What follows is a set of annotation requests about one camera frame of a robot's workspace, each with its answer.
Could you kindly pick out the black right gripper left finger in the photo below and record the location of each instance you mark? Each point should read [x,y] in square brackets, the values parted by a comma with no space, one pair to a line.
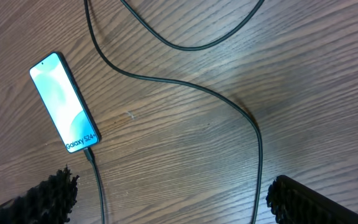
[50,202]

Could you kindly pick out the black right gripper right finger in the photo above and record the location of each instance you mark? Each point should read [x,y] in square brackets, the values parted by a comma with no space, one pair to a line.
[294,203]

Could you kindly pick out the Samsung Galaxy smartphone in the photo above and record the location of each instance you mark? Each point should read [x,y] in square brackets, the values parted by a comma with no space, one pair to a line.
[62,99]

